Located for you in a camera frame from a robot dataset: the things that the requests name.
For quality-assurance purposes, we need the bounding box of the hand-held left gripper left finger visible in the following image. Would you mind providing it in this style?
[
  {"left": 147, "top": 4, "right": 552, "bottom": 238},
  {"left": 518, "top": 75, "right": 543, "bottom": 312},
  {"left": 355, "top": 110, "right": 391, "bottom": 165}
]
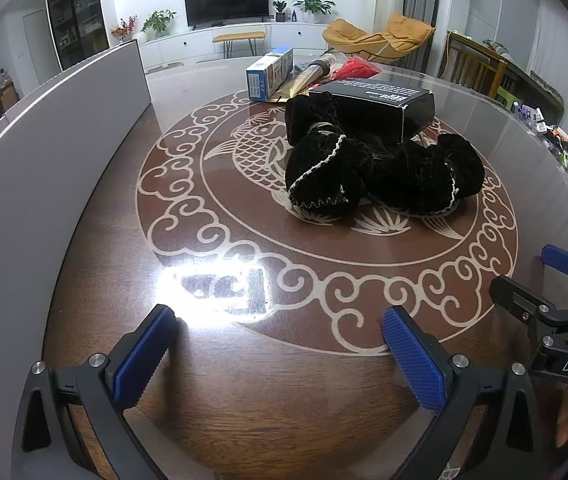
[{"left": 11, "top": 304, "right": 179, "bottom": 480}]

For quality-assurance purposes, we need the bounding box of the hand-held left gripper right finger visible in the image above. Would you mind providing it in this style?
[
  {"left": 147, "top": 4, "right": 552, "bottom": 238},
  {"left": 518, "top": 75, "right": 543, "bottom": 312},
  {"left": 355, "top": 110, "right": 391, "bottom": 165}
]
[{"left": 381, "top": 305, "right": 550, "bottom": 480}]

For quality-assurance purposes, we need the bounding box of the black cardboard box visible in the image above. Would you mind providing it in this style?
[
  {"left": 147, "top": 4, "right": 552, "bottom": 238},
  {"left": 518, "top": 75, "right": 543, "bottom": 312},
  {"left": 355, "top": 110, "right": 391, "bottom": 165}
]
[{"left": 309, "top": 69, "right": 436, "bottom": 144}]

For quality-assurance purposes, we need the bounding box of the gold tube with silver cap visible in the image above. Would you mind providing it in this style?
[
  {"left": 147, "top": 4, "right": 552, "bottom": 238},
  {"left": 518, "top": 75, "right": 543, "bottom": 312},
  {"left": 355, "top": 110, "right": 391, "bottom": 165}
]
[{"left": 274, "top": 58, "right": 335, "bottom": 102}]

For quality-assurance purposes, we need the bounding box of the blue and white carton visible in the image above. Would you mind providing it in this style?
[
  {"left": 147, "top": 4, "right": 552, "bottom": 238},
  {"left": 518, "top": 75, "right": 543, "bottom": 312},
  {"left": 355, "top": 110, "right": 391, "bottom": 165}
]
[{"left": 245, "top": 46, "right": 295, "bottom": 101}]

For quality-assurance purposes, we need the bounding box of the clutter of small bottles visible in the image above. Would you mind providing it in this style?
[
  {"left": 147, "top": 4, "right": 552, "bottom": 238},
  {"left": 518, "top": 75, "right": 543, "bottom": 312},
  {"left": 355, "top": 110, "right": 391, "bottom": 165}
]
[{"left": 511, "top": 102, "right": 568, "bottom": 211}]

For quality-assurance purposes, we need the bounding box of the dark wooden sideboard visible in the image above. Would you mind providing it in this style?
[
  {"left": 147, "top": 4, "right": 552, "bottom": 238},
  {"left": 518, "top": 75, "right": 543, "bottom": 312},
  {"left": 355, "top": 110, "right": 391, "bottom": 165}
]
[{"left": 484, "top": 39, "right": 565, "bottom": 126}]

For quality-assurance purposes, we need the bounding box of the grey curved panel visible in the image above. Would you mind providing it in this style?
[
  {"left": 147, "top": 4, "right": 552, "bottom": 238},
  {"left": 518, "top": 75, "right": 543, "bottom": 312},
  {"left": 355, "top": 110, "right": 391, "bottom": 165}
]
[{"left": 0, "top": 39, "right": 153, "bottom": 441}]

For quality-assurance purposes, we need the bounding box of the wooden chair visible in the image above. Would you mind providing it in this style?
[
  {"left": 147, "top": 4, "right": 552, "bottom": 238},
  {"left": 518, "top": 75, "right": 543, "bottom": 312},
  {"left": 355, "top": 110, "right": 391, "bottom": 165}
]
[{"left": 439, "top": 31, "right": 508, "bottom": 101}]

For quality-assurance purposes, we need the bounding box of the red foil packet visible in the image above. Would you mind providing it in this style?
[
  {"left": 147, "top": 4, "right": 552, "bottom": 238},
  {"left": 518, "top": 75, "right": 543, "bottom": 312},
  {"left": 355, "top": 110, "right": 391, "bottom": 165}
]
[{"left": 329, "top": 57, "right": 383, "bottom": 84}]

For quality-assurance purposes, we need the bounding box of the yellow lounge chair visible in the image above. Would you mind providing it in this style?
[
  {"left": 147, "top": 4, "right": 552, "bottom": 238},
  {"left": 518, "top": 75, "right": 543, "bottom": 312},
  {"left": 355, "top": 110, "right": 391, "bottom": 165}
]
[{"left": 322, "top": 12, "right": 436, "bottom": 66}]

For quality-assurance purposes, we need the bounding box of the white television cabinet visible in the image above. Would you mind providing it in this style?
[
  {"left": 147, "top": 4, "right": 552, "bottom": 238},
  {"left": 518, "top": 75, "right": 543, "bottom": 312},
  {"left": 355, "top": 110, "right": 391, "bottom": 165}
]
[{"left": 138, "top": 22, "right": 332, "bottom": 69}]

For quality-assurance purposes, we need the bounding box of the red flower plant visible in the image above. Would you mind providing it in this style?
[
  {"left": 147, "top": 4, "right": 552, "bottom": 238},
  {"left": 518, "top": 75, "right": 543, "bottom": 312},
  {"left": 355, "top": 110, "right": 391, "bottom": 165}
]
[{"left": 112, "top": 16, "right": 138, "bottom": 43}]

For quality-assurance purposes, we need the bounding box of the yellow topped bench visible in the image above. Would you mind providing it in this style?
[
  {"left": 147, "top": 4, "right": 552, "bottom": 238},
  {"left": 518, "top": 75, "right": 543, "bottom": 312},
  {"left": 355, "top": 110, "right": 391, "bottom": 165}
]
[{"left": 212, "top": 30, "right": 267, "bottom": 59}]

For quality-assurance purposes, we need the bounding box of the bushy green potted plant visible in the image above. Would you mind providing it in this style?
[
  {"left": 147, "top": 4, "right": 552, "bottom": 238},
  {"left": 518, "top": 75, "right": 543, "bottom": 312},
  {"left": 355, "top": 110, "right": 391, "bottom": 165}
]
[{"left": 141, "top": 9, "right": 177, "bottom": 39}]

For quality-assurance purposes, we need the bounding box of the black glass display cabinet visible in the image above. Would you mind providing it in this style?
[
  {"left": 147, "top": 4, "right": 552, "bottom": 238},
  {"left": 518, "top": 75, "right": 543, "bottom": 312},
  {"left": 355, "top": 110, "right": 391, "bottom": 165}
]
[{"left": 44, "top": 0, "right": 109, "bottom": 71}]

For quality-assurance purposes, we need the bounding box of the large leafy potted plant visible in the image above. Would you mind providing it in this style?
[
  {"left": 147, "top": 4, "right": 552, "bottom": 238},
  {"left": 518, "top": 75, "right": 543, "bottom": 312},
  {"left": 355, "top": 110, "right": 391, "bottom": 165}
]
[{"left": 293, "top": 0, "right": 336, "bottom": 24}]

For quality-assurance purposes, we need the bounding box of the black television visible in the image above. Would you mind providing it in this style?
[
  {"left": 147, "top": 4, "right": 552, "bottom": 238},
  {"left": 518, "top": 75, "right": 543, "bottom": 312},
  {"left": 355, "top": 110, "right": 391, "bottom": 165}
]
[{"left": 184, "top": 0, "right": 270, "bottom": 28}]

